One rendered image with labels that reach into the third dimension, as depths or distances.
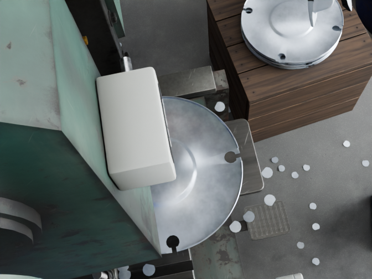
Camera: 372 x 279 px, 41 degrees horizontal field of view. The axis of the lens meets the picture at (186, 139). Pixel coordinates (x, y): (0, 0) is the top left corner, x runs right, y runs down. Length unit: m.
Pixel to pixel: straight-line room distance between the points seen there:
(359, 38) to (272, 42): 0.26
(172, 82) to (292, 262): 0.78
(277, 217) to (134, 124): 1.21
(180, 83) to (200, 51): 0.80
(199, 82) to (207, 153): 0.26
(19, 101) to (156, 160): 0.12
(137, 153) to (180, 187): 0.56
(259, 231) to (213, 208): 0.64
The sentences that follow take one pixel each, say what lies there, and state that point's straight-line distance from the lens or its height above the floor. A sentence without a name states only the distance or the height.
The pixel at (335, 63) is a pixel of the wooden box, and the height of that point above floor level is 0.35.
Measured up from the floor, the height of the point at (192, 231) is 0.78.
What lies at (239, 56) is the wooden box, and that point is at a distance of 1.48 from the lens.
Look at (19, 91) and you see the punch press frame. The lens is 0.22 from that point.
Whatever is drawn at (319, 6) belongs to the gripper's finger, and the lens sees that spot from 1.16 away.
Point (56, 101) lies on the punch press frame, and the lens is 0.22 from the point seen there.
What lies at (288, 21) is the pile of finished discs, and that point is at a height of 0.39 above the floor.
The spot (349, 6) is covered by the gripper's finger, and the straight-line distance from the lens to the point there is 1.28.
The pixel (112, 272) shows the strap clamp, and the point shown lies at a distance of 0.89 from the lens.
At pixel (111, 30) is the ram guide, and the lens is 0.63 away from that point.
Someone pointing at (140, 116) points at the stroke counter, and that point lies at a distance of 0.32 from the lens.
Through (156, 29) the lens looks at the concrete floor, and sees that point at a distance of 1.97.
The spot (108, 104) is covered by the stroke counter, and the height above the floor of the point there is 1.34.
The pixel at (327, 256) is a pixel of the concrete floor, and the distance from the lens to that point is 1.67.
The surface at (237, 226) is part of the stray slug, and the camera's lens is 1.00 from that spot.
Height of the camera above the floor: 1.62
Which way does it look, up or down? 68 degrees down
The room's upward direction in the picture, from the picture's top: 11 degrees counter-clockwise
